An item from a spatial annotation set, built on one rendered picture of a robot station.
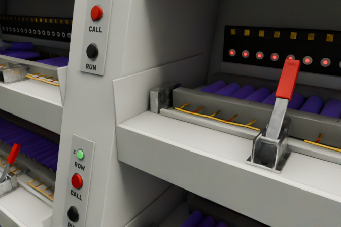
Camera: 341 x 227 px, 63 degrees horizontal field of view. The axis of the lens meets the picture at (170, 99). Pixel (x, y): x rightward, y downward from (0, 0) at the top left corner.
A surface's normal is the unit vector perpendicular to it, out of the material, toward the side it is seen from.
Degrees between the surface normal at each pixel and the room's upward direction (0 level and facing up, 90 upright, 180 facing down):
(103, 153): 90
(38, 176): 105
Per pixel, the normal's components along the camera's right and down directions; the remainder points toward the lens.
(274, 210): -0.58, 0.27
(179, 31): 0.81, 0.19
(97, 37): -0.56, 0.01
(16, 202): 0.00, -0.94
